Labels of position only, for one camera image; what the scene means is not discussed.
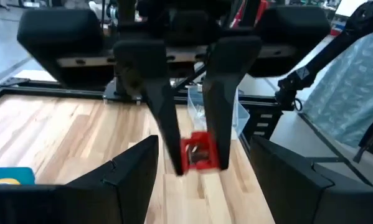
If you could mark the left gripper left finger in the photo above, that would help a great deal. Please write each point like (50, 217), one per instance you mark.
(80, 202)

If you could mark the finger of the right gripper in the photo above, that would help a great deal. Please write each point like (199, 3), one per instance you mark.
(226, 93)
(142, 68)

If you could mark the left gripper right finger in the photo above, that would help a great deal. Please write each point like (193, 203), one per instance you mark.
(298, 199)

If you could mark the yellow tape roll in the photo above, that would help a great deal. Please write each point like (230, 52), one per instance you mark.
(4, 181)

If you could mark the clear plastic bin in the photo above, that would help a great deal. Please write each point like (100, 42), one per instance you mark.
(242, 118)

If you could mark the teal plastic bin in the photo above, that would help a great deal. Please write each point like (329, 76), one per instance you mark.
(5, 172)

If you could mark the black angled support pole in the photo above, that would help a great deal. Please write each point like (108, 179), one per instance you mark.
(323, 59)

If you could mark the teal patterned cloth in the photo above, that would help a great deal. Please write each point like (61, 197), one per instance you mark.
(345, 93)

